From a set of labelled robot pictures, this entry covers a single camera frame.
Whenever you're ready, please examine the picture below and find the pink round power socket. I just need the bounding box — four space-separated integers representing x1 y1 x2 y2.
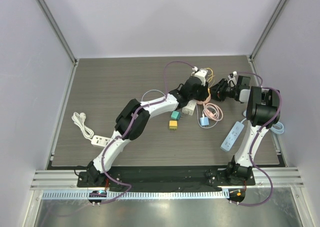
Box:
196 94 211 105

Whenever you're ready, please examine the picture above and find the white cube socket adapter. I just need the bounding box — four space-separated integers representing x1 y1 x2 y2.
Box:
182 100 197 116

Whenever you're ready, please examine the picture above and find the blue USB charger plug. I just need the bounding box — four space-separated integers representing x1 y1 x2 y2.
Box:
199 116 209 128

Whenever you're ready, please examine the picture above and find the light blue charging cable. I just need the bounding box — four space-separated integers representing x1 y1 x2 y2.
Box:
141 89 221 130

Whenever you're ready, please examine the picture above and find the teal plug adapter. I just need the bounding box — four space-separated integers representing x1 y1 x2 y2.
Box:
170 110 183 121

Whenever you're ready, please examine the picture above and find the light blue power strip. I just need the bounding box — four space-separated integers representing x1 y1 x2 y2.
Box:
220 121 244 152

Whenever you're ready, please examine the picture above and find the yellow charger plug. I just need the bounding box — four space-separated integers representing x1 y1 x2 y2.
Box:
168 120 178 131

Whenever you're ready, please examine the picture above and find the white USB power strip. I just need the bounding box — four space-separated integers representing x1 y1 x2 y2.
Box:
91 135 111 148

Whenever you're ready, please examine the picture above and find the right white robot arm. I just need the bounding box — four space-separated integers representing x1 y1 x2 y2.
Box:
209 73 282 185

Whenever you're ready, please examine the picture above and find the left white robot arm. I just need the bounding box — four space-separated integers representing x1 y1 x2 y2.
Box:
81 76 210 187

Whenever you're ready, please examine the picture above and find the pink coiled cord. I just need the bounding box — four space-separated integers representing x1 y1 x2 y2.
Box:
202 101 224 123

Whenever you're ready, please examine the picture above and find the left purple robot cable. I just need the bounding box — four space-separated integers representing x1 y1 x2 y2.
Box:
99 60 198 204

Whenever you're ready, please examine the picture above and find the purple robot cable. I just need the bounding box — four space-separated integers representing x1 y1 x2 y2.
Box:
228 71 285 207
99 60 198 204

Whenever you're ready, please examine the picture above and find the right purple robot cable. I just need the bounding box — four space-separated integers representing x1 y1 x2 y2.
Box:
228 71 285 207

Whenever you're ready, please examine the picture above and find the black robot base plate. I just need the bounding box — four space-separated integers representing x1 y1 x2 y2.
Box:
77 165 256 193

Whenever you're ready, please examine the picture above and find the white slotted cable duct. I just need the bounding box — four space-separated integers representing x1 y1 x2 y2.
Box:
42 189 229 201

